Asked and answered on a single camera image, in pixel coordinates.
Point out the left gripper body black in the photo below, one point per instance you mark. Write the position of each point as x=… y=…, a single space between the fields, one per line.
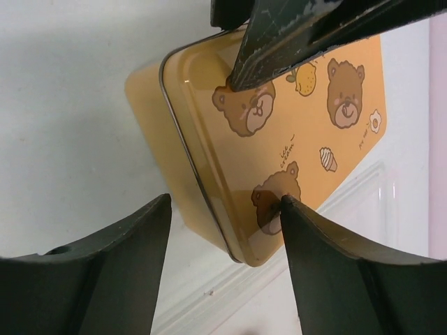
x=230 y=14

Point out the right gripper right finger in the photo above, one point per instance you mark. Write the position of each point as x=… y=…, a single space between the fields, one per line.
x=345 y=283

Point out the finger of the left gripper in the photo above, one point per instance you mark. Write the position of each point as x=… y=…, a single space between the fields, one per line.
x=355 y=20
x=276 y=41

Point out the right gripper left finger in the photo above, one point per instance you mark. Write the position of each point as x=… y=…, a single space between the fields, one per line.
x=105 y=283

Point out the silver tin lid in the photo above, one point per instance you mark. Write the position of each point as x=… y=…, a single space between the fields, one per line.
x=300 y=134

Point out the clear plastic tray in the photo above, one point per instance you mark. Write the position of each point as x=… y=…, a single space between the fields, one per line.
x=204 y=292

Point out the gold cookie tin box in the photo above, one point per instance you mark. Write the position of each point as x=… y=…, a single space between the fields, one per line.
x=151 y=110

